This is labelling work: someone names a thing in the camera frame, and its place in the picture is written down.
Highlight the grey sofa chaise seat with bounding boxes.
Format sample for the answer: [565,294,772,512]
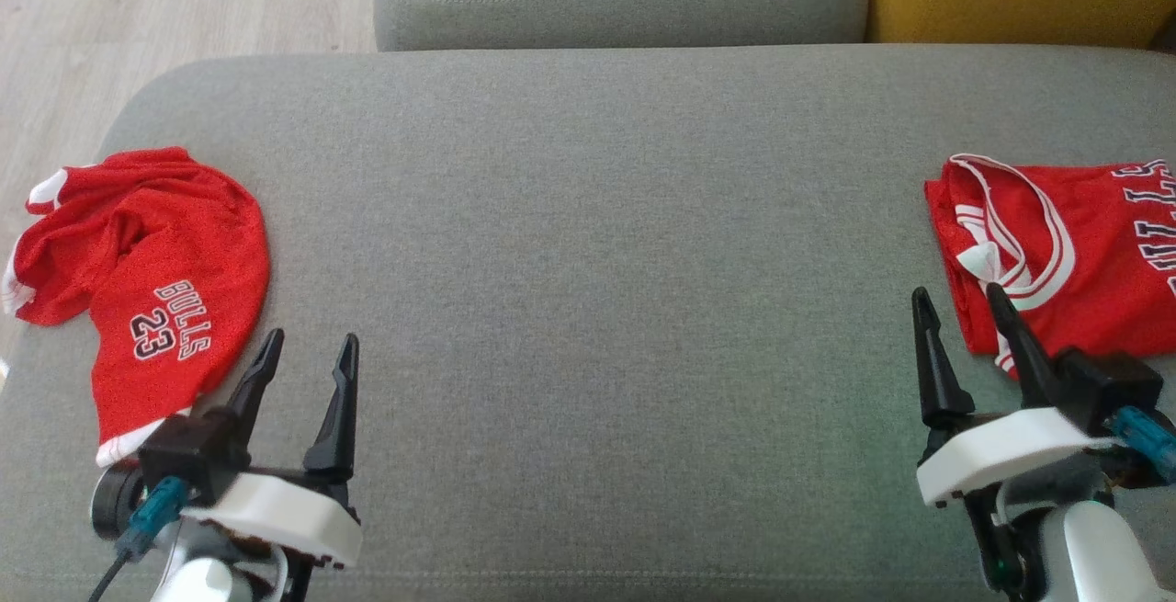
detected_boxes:
[0,43,1176,602]

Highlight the black cable with teal connector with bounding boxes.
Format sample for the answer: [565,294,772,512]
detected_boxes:
[1107,404,1176,483]
[87,478,189,602]

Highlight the red Bulls 23 shorts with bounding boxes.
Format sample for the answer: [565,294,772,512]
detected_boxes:
[2,147,272,468]

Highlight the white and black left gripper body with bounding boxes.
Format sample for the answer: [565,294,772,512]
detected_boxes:
[181,464,362,602]

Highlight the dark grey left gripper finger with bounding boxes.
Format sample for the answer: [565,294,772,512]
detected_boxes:
[302,333,360,482]
[214,327,286,456]

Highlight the red and white Bulls jersey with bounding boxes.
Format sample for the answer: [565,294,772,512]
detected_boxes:
[923,153,1176,381]

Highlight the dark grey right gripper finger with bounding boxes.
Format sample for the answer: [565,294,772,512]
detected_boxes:
[985,282,1072,412]
[910,286,977,430]

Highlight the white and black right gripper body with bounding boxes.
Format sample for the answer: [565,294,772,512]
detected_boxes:
[916,407,1103,602]

